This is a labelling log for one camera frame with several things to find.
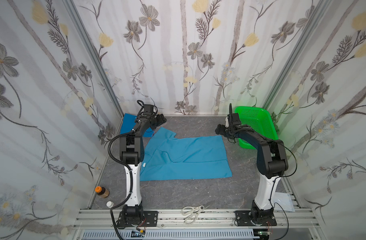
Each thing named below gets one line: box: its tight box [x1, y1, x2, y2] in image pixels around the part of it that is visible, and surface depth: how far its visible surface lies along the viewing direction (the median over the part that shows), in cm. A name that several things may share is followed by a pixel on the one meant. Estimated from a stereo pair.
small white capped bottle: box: [106, 201, 114, 209], surface depth 76 cm
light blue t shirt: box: [140, 127, 232, 182], surface depth 99 cm
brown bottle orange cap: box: [95, 186, 110, 198], surface depth 78 cm
